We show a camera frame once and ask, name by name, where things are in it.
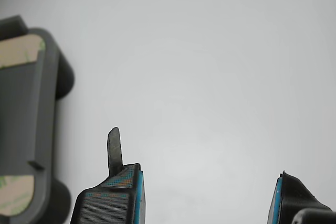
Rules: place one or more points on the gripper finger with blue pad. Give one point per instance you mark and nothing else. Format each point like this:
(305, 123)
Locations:
(294, 203)

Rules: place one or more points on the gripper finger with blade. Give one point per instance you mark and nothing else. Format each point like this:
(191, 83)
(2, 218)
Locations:
(110, 205)

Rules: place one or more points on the beige printed protective film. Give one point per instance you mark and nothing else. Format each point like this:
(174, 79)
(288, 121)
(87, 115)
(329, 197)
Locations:
(18, 51)
(15, 195)

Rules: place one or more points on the grey printed fixture black legs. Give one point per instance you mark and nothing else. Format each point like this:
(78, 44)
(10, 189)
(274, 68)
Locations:
(23, 116)

